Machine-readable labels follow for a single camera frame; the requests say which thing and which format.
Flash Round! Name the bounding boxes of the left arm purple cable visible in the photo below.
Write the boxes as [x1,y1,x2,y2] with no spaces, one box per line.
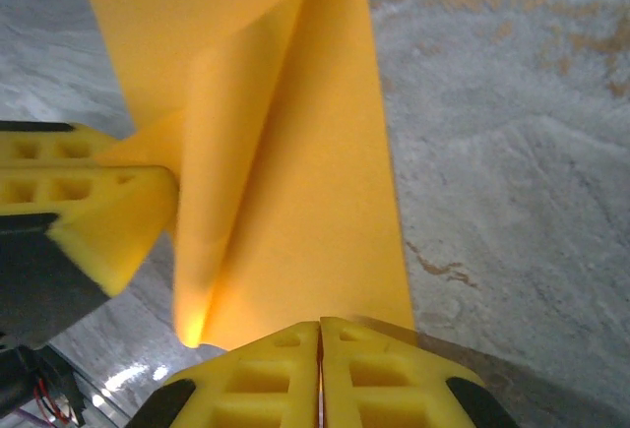
[7,405,48,428]

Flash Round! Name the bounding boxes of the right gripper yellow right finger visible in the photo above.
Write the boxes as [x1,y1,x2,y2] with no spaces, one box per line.
[320,316,516,428]

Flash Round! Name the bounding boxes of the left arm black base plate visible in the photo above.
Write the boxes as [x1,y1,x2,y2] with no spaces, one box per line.
[0,343,88,424]

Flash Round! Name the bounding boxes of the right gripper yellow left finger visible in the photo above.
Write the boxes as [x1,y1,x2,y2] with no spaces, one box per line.
[125,320,322,428]

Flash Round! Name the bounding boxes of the orange paper sheet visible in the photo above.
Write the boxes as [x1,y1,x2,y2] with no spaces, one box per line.
[76,0,417,350]

